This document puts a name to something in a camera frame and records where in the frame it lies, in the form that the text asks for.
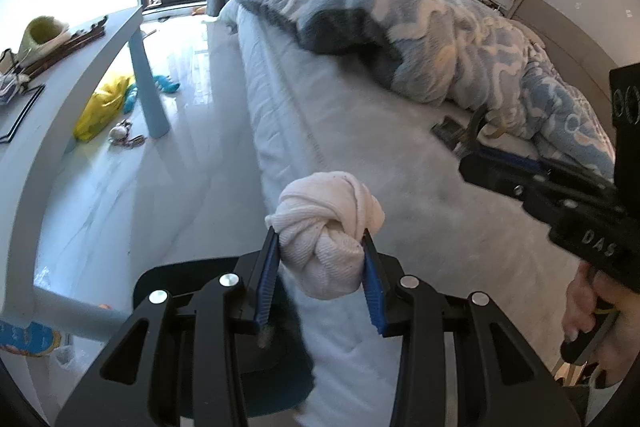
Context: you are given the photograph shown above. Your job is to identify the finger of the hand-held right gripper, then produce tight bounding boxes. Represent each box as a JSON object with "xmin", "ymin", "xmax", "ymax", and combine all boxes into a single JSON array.
[
  {"xmin": 460, "ymin": 152, "xmax": 566, "ymax": 228},
  {"xmin": 480, "ymin": 147, "xmax": 616, "ymax": 202}
]

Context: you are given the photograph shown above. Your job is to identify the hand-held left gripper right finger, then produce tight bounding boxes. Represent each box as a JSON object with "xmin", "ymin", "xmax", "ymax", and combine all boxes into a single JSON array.
[{"xmin": 361, "ymin": 229, "xmax": 583, "ymax": 427}]

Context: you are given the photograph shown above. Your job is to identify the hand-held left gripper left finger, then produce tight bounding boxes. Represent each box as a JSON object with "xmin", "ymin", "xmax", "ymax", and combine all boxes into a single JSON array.
[{"xmin": 55, "ymin": 227, "xmax": 281, "ymax": 427}]

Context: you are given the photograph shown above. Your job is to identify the black tape roll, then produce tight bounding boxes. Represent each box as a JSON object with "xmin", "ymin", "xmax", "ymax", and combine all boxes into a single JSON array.
[{"xmin": 467, "ymin": 107, "xmax": 493, "ymax": 152}]

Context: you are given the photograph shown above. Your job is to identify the knotted white sock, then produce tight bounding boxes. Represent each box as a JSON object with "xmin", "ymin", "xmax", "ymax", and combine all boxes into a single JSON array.
[{"xmin": 265, "ymin": 172, "xmax": 386, "ymax": 300}]

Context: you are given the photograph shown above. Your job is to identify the person's right hand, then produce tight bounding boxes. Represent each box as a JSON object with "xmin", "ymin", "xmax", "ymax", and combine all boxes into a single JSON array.
[{"xmin": 562, "ymin": 264, "xmax": 640, "ymax": 388}]

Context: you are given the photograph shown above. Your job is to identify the grey bed mattress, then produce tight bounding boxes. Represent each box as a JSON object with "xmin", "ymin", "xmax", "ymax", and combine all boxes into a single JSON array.
[{"xmin": 235, "ymin": 2, "xmax": 618, "ymax": 427}]

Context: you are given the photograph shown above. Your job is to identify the grey upholstered headboard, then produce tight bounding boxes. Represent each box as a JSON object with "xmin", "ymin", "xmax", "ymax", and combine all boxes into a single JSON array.
[{"xmin": 510, "ymin": 0, "xmax": 640, "ymax": 108}]

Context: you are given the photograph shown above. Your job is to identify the blue patterned fleece blanket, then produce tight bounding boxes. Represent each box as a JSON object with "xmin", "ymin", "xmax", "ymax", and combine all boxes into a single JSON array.
[{"xmin": 232, "ymin": 0, "xmax": 616, "ymax": 180}]

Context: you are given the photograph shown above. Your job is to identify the small grey floor toy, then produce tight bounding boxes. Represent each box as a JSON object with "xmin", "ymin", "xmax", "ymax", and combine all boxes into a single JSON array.
[{"xmin": 107, "ymin": 119, "xmax": 146, "ymax": 148}]

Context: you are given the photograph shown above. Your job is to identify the teal plush toy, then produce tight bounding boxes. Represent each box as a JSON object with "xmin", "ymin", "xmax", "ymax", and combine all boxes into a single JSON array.
[{"xmin": 122, "ymin": 74, "xmax": 181, "ymax": 112}]

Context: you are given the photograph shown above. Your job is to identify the yellow plastic bag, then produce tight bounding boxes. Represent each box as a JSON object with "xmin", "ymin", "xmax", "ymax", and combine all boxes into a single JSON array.
[{"xmin": 74, "ymin": 74, "xmax": 135, "ymax": 140}]

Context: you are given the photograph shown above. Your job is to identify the blue printed package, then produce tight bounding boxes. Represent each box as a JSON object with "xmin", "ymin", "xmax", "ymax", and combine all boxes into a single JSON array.
[{"xmin": 0, "ymin": 319, "xmax": 63, "ymax": 358}]

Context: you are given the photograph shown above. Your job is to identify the blue-grey side table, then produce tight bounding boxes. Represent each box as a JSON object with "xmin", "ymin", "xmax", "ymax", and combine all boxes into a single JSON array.
[{"xmin": 0, "ymin": 4, "xmax": 171, "ymax": 343}]

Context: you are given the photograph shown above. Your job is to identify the brown wooden sticks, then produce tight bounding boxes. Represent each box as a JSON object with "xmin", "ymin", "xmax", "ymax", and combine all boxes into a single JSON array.
[{"xmin": 20, "ymin": 17, "xmax": 108, "ymax": 72}]

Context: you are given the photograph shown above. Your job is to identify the clear plastic organizer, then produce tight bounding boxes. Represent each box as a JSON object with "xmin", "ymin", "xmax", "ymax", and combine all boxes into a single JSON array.
[{"xmin": 0, "ymin": 72, "xmax": 26, "ymax": 105}]

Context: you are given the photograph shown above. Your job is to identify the green plush slipper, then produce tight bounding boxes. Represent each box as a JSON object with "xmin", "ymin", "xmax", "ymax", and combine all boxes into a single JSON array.
[{"xmin": 22, "ymin": 16, "xmax": 71, "ymax": 58}]

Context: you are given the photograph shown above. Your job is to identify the black wire stand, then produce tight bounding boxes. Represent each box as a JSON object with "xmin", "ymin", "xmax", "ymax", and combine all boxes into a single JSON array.
[{"xmin": 0, "ymin": 84, "xmax": 46, "ymax": 142}]

